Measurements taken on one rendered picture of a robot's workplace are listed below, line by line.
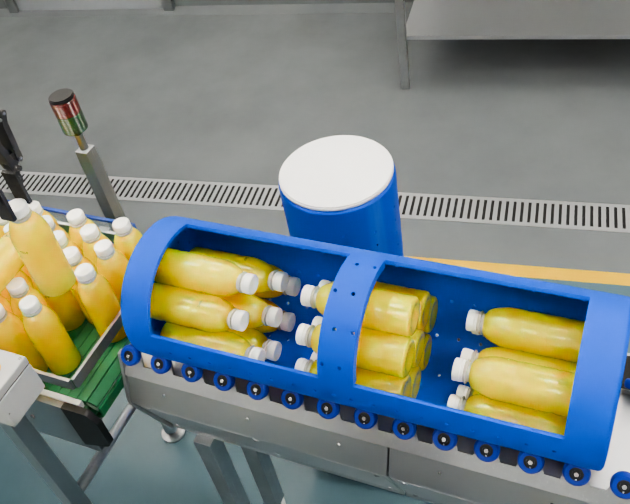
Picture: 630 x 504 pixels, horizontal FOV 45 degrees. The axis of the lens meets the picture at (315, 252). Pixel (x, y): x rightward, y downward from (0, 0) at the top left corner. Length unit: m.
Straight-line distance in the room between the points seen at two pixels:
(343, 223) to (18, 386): 0.77
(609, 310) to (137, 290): 0.81
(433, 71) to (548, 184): 1.05
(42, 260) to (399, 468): 0.76
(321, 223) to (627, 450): 0.80
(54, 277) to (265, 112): 2.60
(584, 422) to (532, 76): 2.95
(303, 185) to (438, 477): 0.74
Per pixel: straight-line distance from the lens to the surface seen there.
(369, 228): 1.78
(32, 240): 1.43
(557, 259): 3.03
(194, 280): 1.43
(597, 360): 1.19
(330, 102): 3.93
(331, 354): 1.27
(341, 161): 1.84
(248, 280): 1.40
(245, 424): 1.59
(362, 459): 1.51
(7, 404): 1.56
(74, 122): 1.94
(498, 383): 1.26
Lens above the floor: 2.17
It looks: 44 degrees down
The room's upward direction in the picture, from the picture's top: 12 degrees counter-clockwise
